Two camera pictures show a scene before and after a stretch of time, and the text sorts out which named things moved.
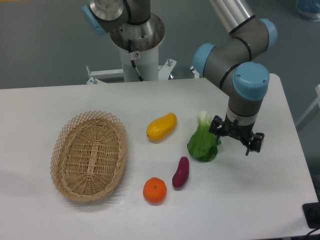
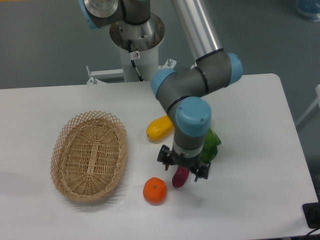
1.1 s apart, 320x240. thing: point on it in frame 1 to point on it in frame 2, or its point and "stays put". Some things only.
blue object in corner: [310, 9] stays put
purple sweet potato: [181, 174] stays put
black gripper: [219, 127] to [167, 157]
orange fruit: [155, 190] stays put
